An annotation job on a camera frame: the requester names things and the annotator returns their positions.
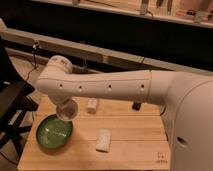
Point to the white ceramic cup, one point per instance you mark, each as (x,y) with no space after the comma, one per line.
(68,111)

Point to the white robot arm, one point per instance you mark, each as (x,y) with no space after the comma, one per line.
(187,99)

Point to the green ceramic bowl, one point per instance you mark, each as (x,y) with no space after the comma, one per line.
(53,133)

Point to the small white box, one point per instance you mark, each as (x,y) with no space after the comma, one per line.
(92,105)

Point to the small black object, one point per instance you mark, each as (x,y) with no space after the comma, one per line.
(136,106)

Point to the black chair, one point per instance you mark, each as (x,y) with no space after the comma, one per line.
(14,102)

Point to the wooden shelf rail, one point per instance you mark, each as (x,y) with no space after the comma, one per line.
(91,53)

